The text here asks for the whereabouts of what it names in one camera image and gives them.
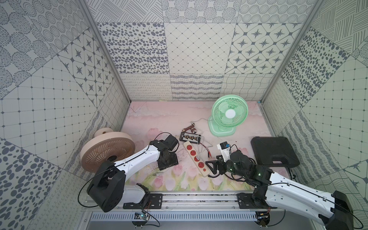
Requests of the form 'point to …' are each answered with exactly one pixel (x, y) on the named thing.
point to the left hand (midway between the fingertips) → (173, 161)
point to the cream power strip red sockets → (202, 168)
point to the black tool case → (276, 151)
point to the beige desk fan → (106, 145)
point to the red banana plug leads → (209, 154)
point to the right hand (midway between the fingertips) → (212, 161)
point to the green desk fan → (228, 112)
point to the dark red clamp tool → (193, 130)
